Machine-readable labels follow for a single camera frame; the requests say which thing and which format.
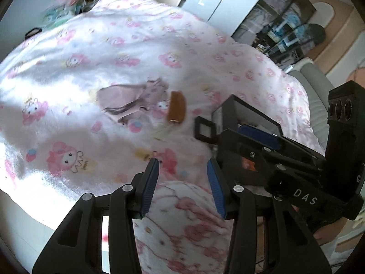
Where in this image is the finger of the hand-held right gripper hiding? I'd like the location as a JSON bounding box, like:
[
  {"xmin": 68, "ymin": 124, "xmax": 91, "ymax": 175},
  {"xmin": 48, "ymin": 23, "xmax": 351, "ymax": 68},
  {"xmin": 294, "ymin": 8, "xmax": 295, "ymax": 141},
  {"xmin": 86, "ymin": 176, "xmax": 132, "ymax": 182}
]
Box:
[
  {"xmin": 238, "ymin": 124, "xmax": 327, "ymax": 165},
  {"xmin": 218, "ymin": 129, "xmax": 325, "ymax": 189}
]

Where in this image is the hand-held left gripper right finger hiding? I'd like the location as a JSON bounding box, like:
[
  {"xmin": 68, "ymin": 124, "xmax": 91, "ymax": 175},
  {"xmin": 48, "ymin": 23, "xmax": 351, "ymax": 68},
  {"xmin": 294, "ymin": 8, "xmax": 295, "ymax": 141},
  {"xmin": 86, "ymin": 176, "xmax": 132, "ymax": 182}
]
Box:
[{"xmin": 207, "ymin": 159, "xmax": 333, "ymax": 274}]

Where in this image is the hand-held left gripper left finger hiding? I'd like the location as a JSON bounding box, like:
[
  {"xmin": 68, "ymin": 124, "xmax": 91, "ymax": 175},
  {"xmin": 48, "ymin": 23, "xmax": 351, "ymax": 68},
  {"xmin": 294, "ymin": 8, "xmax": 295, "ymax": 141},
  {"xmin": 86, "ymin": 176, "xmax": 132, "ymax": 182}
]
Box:
[{"xmin": 32, "ymin": 158, "xmax": 159, "ymax": 274}]

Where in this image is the black storage box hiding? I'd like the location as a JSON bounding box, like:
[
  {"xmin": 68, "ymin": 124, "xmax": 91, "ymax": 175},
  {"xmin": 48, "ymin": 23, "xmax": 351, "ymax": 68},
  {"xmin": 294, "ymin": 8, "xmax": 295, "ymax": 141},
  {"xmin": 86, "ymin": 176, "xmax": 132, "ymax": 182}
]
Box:
[{"xmin": 212, "ymin": 94, "xmax": 285, "ymax": 184}]

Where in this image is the small black frame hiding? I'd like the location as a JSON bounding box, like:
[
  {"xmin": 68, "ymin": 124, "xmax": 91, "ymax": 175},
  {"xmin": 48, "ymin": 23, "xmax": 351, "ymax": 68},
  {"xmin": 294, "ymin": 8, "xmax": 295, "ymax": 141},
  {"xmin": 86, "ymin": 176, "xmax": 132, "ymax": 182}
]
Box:
[{"xmin": 194, "ymin": 116, "xmax": 219, "ymax": 144}]

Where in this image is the brown wooden comb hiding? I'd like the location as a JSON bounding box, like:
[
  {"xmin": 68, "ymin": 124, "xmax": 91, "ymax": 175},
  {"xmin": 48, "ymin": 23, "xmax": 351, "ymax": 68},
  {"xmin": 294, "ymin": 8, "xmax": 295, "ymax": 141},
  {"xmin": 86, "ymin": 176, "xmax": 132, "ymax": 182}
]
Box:
[{"xmin": 167, "ymin": 90, "xmax": 188, "ymax": 124}]

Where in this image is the pink cloth bag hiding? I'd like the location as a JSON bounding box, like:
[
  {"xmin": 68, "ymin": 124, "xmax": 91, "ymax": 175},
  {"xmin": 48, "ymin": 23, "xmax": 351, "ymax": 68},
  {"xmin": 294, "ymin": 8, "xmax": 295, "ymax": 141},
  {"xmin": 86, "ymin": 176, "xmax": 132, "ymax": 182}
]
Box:
[{"xmin": 96, "ymin": 78, "xmax": 169, "ymax": 124}]

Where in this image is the person's right forearm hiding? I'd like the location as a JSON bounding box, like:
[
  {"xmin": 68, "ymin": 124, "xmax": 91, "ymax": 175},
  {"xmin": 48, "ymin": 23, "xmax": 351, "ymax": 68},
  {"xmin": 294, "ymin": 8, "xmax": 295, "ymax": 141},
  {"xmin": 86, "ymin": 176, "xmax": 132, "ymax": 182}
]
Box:
[{"xmin": 313, "ymin": 219, "xmax": 343, "ymax": 246}]

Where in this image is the pink floral cloth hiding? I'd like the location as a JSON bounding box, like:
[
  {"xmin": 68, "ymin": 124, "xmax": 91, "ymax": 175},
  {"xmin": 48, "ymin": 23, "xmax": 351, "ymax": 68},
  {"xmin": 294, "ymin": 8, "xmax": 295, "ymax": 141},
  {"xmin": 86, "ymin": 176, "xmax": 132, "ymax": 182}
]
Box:
[{"xmin": 133, "ymin": 179, "xmax": 238, "ymax": 274}]

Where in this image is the grey padded headboard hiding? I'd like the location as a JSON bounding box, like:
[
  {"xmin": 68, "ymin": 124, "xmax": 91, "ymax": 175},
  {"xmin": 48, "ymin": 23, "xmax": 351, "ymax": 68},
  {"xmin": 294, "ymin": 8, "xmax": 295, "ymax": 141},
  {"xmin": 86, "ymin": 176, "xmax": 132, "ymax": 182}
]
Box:
[{"xmin": 287, "ymin": 58, "xmax": 335, "ymax": 150}]

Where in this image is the dark printed board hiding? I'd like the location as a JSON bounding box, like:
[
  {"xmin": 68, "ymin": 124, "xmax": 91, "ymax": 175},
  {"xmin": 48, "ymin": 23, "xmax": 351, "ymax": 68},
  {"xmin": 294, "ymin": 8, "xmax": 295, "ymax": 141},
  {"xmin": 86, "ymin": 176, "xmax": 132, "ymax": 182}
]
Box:
[{"xmin": 297, "ymin": 24, "xmax": 326, "ymax": 52}]

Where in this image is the black display cabinet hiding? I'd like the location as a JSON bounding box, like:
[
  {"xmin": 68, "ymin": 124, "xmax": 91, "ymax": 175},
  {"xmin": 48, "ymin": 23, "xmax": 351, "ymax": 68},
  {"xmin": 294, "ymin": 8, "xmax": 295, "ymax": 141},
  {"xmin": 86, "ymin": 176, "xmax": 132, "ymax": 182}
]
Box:
[{"xmin": 232, "ymin": 0, "xmax": 326, "ymax": 65}]

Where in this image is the pink cartoon printed blanket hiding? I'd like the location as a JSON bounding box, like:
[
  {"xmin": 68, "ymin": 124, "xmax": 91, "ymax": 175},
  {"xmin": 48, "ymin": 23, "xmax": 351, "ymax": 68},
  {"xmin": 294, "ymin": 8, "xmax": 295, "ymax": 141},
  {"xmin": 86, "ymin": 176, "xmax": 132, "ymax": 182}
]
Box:
[{"xmin": 0, "ymin": 0, "xmax": 326, "ymax": 230}]

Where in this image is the pile of plush toys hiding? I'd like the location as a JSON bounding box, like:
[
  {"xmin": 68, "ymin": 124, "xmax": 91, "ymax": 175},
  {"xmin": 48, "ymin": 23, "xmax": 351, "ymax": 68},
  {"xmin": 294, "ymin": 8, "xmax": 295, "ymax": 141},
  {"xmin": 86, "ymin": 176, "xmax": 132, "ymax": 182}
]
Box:
[{"xmin": 42, "ymin": 0, "xmax": 98, "ymax": 27}]

